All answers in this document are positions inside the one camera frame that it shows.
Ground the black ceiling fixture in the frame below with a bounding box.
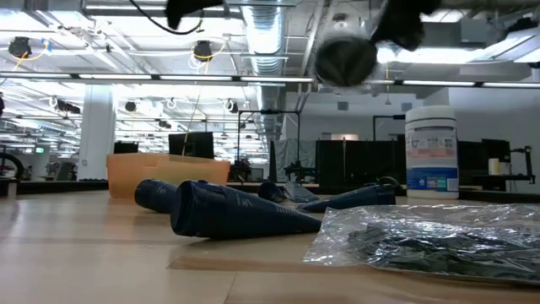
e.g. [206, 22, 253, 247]
[8, 36, 33, 59]
[192, 40, 214, 62]

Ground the white round pillar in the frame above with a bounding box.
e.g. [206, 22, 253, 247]
[78, 84, 117, 182]

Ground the grey cloth cover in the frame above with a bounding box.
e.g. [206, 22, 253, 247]
[273, 138, 317, 181]

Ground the black partition cabinet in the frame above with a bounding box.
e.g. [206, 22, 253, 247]
[316, 138, 406, 187]

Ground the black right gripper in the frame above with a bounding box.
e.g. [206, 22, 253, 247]
[370, 0, 442, 52]

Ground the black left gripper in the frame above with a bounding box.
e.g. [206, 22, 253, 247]
[164, 0, 224, 30]

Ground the small black monitor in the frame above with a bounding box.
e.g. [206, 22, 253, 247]
[113, 141, 139, 155]

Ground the silver ceiling air duct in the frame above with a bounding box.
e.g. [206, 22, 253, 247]
[242, 0, 290, 140]

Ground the white wipes canister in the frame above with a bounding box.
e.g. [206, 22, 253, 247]
[404, 105, 460, 200]

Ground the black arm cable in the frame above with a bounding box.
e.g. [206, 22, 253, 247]
[128, 0, 204, 36]

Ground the large black monitor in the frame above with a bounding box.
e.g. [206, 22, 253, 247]
[168, 132, 215, 160]

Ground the long ceiling light bar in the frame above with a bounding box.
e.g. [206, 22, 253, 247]
[366, 79, 540, 90]
[0, 71, 316, 85]

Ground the orange plastic bin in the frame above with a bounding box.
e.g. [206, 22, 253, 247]
[105, 152, 231, 199]

